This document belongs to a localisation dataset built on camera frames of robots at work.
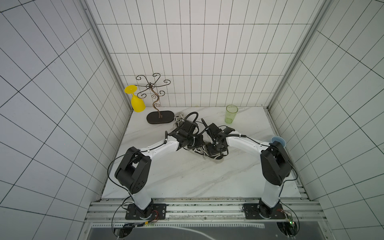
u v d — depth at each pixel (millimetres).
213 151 797
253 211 712
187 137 696
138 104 925
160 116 1131
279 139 925
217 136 665
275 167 479
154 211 717
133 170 454
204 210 746
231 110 1014
